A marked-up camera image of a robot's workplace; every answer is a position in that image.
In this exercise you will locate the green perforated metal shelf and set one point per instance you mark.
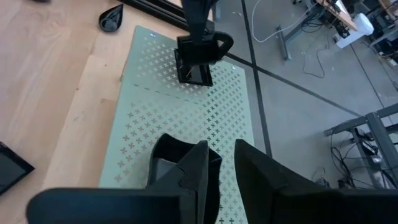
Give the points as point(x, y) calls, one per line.
point(174, 112)

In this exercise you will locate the black power strip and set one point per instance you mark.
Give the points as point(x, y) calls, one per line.
point(370, 149)

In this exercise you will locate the white trash bin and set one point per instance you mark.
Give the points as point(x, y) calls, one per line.
point(357, 26)

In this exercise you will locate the black teardrop mini plate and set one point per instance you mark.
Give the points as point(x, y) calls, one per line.
point(109, 21)

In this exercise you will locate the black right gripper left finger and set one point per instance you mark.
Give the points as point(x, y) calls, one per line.
point(140, 205)

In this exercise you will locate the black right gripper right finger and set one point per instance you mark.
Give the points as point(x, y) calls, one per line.
point(295, 205)

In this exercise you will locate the grey-legged wooden desk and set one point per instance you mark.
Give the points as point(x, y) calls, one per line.
point(377, 133)
point(283, 43)

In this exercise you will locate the black wavy-edged mini plate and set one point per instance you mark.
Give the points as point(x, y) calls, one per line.
point(163, 149)

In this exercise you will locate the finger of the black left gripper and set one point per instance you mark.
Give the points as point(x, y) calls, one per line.
point(188, 49)
point(207, 49)

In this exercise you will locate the black square mini plate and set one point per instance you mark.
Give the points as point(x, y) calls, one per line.
point(12, 169)
point(199, 76)

